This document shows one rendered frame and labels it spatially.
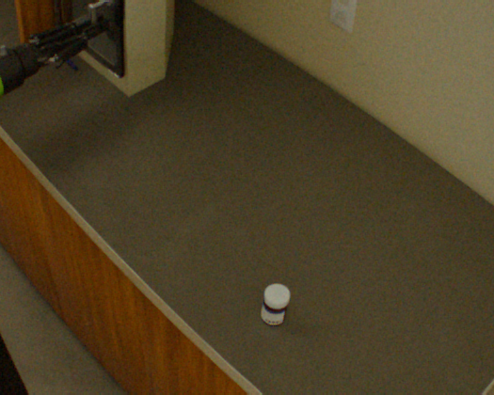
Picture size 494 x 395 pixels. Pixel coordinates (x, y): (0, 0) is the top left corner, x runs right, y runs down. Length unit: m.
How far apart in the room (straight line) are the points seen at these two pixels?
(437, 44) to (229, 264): 0.64
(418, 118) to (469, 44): 0.27
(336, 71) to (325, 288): 0.63
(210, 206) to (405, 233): 0.40
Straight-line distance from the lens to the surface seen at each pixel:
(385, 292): 1.33
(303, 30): 1.76
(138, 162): 1.50
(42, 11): 1.86
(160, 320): 1.43
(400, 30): 1.55
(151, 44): 1.62
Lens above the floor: 2.00
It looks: 48 degrees down
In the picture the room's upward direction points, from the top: 6 degrees clockwise
